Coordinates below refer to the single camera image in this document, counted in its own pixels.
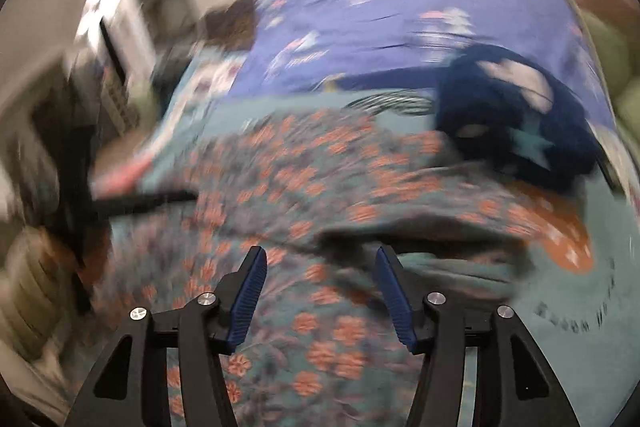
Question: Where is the dark shelf unit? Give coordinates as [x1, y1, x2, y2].
[97, 19, 145, 135]

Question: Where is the dark printed pillow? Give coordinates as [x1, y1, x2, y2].
[202, 0, 258, 52]

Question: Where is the teal floral garment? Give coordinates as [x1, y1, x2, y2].
[92, 108, 548, 427]

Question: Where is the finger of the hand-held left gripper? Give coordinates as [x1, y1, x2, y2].
[92, 188, 198, 214]

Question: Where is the purple printed quilt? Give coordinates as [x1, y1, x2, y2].
[227, 0, 617, 132]

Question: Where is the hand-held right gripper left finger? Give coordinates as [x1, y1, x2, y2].
[65, 246, 268, 427]

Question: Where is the green pillow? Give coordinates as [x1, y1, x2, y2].
[612, 79, 640, 138]
[580, 9, 633, 95]

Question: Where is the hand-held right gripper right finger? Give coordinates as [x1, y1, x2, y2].
[375, 245, 581, 427]

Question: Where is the navy star-print garment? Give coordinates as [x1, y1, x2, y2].
[434, 44, 607, 194]

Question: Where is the teal printed bed sheet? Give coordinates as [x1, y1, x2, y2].
[95, 52, 640, 427]

